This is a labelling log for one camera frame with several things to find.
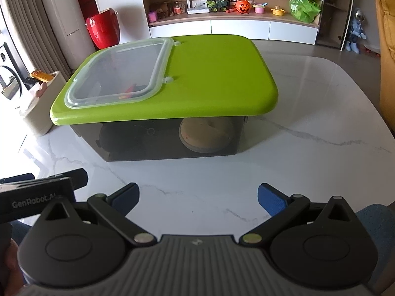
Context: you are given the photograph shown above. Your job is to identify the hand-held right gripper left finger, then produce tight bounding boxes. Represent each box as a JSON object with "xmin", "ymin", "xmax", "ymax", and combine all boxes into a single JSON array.
[{"xmin": 45, "ymin": 183, "xmax": 156, "ymax": 248}]

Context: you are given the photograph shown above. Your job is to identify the white appliance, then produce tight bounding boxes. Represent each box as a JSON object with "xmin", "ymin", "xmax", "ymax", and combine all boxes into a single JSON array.
[{"xmin": 0, "ymin": 41, "xmax": 24, "ymax": 100}]

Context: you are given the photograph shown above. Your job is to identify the person's left hand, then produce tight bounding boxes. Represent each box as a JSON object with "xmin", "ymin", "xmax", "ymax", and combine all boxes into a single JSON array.
[{"xmin": 0, "ymin": 240, "xmax": 26, "ymax": 289}]

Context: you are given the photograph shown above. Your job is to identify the white router box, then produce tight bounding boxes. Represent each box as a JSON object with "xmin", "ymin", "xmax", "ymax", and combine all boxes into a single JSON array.
[{"xmin": 187, "ymin": 0, "xmax": 211, "ymax": 15}]

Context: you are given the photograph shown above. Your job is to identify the blue denim cloth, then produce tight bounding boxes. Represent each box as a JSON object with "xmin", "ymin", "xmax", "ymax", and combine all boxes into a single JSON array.
[{"xmin": 355, "ymin": 202, "xmax": 395, "ymax": 296}]

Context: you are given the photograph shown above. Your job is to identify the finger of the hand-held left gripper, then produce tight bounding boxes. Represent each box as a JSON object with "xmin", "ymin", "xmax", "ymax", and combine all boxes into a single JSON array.
[{"xmin": 32, "ymin": 168, "xmax": 89, "ymax": 189}]

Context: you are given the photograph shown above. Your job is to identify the blue toy figure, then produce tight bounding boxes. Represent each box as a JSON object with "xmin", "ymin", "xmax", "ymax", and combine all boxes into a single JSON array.
[{"xmin": 346, "ymin": 8, "xmax": 368, "ymax": 53}]

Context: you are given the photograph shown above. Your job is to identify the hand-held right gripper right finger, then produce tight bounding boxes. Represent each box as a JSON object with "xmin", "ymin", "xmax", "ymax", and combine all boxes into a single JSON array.
[{"xmin": 239, "ymin": 183, "xmax": 355, "ymax": 248}]

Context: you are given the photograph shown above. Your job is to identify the green box lid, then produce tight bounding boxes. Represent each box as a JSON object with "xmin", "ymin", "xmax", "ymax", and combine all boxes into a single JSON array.
[{"xmin": 50, "ymin": 35, "xmax": 279, "ymax": 127}]

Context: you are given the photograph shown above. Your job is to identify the beige round toy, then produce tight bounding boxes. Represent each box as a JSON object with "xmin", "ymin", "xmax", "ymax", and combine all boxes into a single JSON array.
[{"xmin": 179, "ymin": 117, "xmax": 236, "ymax": 154}]

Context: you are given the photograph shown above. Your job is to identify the white round bin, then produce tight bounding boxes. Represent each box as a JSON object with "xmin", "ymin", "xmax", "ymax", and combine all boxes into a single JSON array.
[{"xmin": 19, "ymin": 71, "xmax": 73, "ymax": 136}]

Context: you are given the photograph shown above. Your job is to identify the smoky transparent storage box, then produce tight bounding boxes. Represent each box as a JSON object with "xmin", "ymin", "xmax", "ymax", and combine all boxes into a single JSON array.
[{"xmin": 69, "ymin": 115, "xmax": 248, "ymax": 163}]

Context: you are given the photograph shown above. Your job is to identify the yellow sofa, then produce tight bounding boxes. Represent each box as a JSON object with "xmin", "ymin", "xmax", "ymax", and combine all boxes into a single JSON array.
[{"xmin": 373, "ymin": 0, "xmax": 395, "ymax": 128}]

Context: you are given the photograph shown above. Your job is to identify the red vase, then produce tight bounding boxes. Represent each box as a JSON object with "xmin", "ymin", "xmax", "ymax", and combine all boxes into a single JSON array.
[{"xmin": 86, "ymin": 9, "xmax": 120, "ymax": 50}]

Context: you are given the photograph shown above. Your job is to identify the green toy truck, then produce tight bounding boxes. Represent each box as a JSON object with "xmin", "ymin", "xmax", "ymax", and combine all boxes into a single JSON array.
[{"xmin": 206, "ymin": 0, "xmax": 231, "ymax": 13}]

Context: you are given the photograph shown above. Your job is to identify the grey curtain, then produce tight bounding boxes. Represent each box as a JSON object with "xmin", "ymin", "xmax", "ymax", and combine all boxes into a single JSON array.
[{"xmin": 0, "ymin": 0, "xmax": 72, "ymax": 75}]

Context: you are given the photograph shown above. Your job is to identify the orange yellow toy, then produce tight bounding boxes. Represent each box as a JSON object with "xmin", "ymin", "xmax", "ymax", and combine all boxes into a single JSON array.
[{"xmin": 31, "ymin": 70, "xmax": 53, "ymax": 82}]

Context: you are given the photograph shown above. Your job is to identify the red toy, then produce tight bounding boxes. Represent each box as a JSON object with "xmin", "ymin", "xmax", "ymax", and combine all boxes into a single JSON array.
[{"xmin": 119, "ymin": 83, "xmax": 139, "ymax": 100}]

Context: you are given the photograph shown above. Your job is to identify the green plastic bag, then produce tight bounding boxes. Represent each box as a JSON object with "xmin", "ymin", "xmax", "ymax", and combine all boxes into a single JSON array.
[{"xmin": 289, "ymin": 0, "xmax": 322, "ymax": 24}]

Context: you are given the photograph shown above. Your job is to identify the brown open shelf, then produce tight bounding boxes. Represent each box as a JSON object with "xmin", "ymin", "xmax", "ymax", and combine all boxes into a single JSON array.
[{"xmin": 316, "ymin": 0, "xmax": 356, "ymax": 52}]

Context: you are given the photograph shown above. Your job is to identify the orange pumpkin bucket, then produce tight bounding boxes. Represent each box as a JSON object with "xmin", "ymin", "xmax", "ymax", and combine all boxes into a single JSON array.
[{"xmin": 235, "ymin": 0, "xmax": 252, "ymax": 15}]

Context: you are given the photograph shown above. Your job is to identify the white wall cabinet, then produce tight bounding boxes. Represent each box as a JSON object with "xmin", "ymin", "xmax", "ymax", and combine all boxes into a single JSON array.
[{"xmin": 137, "ymin": 0, "xmax": 327, "ymax": 45}]

